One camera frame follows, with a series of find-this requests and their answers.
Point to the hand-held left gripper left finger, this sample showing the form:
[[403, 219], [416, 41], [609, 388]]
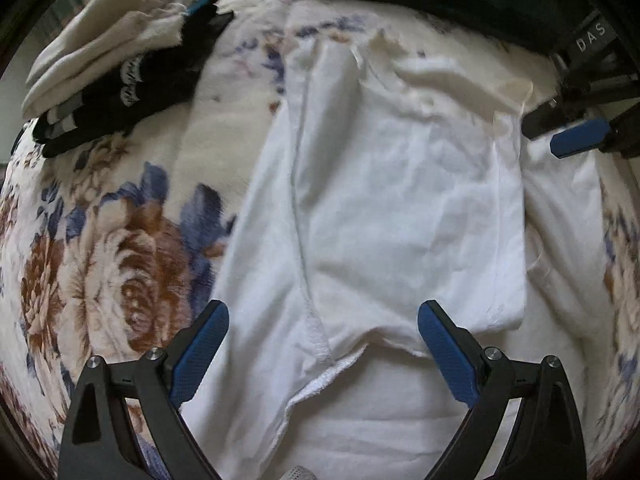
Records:
[[200, 355]]

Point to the white garment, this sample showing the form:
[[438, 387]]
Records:
[[375, 185]]

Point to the black garment with blue waistband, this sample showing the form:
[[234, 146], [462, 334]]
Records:
[[150, 75]]

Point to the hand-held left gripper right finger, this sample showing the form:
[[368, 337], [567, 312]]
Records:
[[445, 352]]

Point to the floral plush blanket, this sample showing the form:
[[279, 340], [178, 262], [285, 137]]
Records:
[[125, 260]]

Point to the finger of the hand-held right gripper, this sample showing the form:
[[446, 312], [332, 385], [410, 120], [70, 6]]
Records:
[[577, 139], [545, 117]]

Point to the cream knitted sweater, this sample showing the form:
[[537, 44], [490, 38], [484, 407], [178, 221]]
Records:
[[100, 25]]

